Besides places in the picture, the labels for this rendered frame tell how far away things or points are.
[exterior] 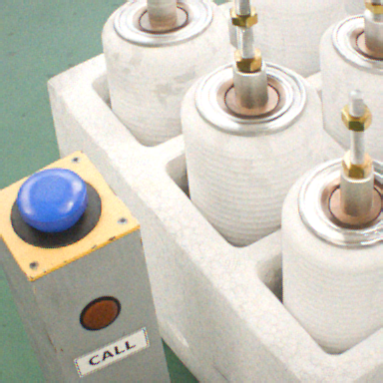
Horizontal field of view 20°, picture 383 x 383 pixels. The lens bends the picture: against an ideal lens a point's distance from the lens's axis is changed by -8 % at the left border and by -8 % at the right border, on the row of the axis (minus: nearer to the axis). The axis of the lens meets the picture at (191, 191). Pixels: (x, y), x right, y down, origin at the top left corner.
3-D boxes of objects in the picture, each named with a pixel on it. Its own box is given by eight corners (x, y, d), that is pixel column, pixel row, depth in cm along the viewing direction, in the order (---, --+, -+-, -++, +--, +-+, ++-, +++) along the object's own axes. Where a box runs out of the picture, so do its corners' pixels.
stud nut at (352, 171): (354, 153, 66) (354, 143, 66) (376, 165, 66) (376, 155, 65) (337, 172, 65) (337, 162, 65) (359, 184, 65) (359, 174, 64)
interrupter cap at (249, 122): (189, 140, 73) (189, 131, 73) (200, 66, 78) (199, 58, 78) (307, 142, 72) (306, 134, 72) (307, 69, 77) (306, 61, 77)
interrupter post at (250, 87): (232, 113, 75) (229, 75, 72) (235, 89, 76) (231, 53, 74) (269, 114, 74) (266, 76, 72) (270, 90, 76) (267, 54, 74)
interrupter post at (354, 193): (351, 187, 69) (352, 149, 67) (380, 203, 68) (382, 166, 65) (330, 210, 68) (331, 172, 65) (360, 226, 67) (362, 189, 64)
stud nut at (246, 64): (229, 67, 73) (228, 58, 72) (239, 53, 74) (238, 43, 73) (257, 74, 72) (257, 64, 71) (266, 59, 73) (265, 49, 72)
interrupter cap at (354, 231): (341, 147, 72) (341, 139, 71) (428, 196, 68) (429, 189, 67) (272, 217, 68) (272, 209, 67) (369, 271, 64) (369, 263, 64)
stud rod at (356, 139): (354, 179, 67) (353, 86, 62) (367, 186, 67) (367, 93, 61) (346, 189, 67) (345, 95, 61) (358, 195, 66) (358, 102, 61)
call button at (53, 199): (104, 224, 60) (98, 197, 59) (41, 255, 59) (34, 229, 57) (71, 181, 63) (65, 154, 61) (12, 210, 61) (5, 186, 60)
